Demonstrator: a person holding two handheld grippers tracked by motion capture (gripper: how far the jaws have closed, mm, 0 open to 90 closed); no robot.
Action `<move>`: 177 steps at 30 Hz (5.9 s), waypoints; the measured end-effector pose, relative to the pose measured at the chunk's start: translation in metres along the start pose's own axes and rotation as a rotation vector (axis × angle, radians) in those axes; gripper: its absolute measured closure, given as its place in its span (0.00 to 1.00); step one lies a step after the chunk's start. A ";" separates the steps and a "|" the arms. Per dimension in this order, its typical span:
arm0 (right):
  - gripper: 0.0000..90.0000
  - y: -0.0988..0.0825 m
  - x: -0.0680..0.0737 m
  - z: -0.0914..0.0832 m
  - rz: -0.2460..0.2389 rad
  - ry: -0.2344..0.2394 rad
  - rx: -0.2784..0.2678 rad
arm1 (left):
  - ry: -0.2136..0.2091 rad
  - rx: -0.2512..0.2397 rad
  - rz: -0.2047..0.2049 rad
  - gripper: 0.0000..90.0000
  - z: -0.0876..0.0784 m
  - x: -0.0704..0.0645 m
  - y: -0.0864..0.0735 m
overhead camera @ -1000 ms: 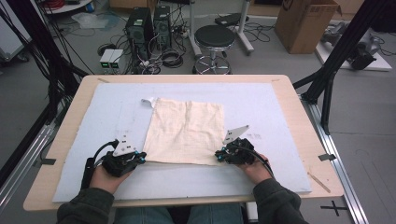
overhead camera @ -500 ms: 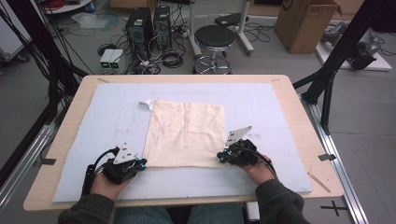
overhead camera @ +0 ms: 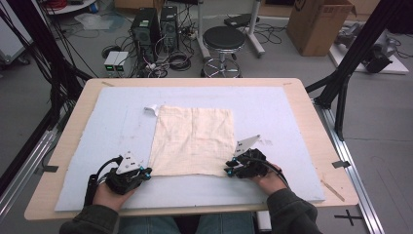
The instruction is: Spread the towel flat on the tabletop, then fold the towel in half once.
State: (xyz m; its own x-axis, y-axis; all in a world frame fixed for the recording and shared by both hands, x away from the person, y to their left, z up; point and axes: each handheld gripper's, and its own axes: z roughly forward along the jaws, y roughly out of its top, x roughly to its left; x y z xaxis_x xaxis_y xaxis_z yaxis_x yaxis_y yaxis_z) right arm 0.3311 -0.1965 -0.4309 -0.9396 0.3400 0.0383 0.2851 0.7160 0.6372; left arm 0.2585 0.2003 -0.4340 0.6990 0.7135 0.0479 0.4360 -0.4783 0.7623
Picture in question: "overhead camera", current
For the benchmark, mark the white power supply box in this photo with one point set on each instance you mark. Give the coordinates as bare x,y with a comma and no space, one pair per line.
121,61
110,61

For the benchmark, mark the black tape cross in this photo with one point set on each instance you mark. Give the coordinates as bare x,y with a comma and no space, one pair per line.
348,217

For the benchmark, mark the black metal frame post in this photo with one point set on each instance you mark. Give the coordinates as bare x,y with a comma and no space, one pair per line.
354,52
48,48

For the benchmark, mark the thin wooden stick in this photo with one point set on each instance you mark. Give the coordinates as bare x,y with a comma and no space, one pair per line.
332,190

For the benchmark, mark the person's right leg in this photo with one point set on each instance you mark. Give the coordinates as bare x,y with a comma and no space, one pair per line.
225,224

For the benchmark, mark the clear plastic sheet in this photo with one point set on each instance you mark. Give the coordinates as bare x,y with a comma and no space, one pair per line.
97,22

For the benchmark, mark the person's right hand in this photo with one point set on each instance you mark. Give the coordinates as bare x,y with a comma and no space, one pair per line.
271,183

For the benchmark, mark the brown cardboard box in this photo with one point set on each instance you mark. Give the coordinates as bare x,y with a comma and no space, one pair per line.
319,29

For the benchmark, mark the black device on board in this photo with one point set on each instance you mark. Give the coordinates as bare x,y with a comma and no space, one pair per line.
378,60

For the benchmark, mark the white floor board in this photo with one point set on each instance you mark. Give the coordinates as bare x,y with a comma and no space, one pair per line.
397,66

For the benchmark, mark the black flat floor base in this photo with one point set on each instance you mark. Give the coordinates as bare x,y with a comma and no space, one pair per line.
240,20

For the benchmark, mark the white box under table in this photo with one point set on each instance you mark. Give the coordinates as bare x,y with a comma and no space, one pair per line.
263,221

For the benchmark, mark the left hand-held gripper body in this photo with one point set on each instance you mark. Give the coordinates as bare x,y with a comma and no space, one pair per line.
125,178

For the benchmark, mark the light blue foam mat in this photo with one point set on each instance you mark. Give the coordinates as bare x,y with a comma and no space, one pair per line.
276,117

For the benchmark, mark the aluminium floor rail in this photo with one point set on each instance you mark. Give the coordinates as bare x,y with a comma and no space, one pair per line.
26,169
354,169

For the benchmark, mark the white round table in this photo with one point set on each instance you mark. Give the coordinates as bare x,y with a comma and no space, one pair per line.
74,7

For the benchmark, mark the person's left hand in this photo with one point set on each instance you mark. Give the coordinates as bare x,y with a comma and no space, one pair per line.
110,200

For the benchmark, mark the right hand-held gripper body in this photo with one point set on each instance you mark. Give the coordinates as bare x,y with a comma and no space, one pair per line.
251,164

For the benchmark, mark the cream printed muslin cloth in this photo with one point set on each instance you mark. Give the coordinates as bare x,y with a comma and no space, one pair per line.
191,139

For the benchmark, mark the person's left leg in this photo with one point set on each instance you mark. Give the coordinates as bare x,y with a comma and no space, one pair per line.
149,226

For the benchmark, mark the black computer tower green label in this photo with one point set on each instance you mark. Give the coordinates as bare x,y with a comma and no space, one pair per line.
144,32

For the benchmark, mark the black round stool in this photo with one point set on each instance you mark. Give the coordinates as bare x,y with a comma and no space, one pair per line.
224,37

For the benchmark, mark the person's leg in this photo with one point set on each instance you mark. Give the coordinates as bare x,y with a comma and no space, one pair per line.
225,224
149,226

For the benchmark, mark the grey tape piece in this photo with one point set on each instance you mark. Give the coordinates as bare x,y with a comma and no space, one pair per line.
341,164
48,169

